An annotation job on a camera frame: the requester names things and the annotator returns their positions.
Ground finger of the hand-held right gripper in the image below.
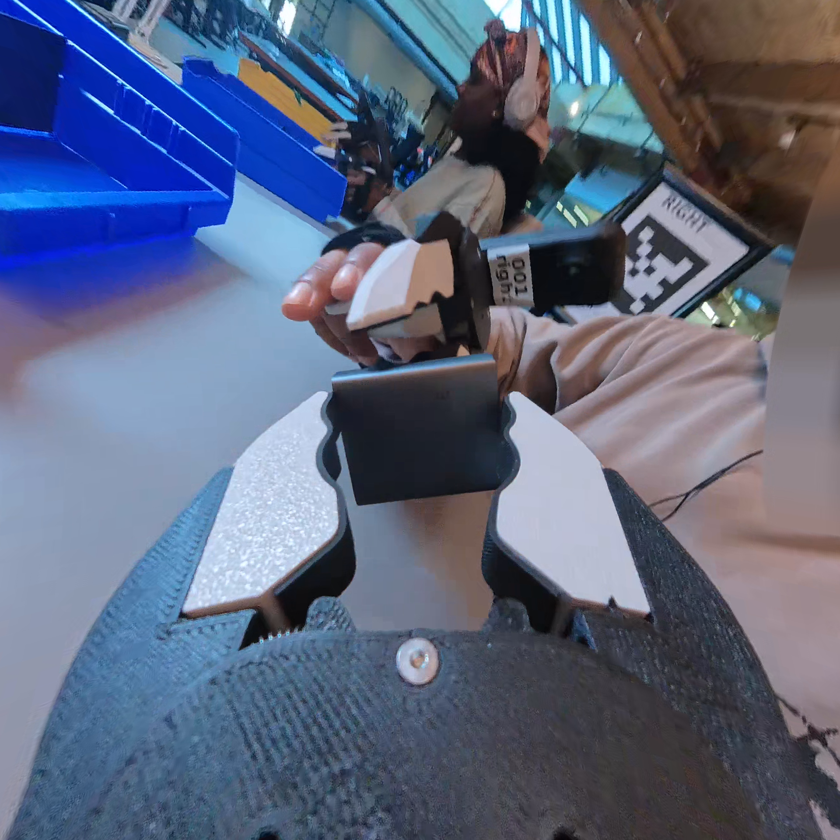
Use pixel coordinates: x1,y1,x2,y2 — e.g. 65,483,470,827
345,239,455,332
325,298,452,346

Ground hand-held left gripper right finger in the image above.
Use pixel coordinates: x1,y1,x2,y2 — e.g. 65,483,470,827
482,392,654,635

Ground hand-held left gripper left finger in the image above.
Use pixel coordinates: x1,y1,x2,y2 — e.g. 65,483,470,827
182,392,356,622

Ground dark metal plate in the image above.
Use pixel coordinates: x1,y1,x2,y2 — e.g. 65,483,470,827
331,353,520,507

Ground person's right hand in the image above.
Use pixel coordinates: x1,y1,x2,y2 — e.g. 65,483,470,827
281,244,409,369

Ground blue plastic bin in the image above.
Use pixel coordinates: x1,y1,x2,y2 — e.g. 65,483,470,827
0,10,241,258
182,57,349,223

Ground pale headphones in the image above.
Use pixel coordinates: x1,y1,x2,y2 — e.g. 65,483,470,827
501,29,547,133

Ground thin black cable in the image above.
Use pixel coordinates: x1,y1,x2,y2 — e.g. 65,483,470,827
648,449,766,521

